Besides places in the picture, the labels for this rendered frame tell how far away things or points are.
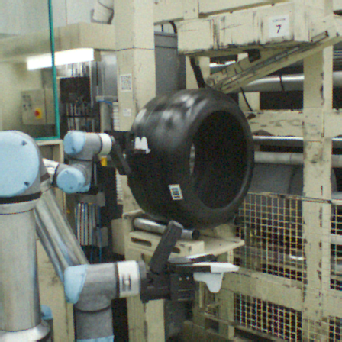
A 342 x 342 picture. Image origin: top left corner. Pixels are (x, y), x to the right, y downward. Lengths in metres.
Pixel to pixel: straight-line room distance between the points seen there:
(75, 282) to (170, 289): 0.20
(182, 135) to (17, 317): 1.00
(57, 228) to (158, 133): 0.81
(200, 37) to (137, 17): 0.29
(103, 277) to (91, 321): 0.09
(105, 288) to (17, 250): 0.19
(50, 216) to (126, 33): 1.27
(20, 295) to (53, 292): 1.33
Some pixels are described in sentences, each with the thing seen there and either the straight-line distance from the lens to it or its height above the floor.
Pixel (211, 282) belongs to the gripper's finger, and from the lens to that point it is 1.05.
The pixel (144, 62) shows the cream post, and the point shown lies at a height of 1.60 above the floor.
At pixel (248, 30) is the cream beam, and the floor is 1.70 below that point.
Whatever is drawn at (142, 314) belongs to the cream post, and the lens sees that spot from 2.39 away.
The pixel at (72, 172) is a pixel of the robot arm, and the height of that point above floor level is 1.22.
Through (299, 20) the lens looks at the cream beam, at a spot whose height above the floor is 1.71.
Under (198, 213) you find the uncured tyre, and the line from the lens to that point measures 1.91.
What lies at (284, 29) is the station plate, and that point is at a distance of 2.04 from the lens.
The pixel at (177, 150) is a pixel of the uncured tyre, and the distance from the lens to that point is 1.80.
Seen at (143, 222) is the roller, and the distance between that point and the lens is 2.11.
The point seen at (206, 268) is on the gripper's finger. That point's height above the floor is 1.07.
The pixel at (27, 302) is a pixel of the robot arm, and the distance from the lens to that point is 1.04.
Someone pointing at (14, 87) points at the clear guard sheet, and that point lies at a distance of 2.18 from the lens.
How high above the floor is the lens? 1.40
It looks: 8 degrees down
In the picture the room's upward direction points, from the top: 2 degrees counter-clockwise
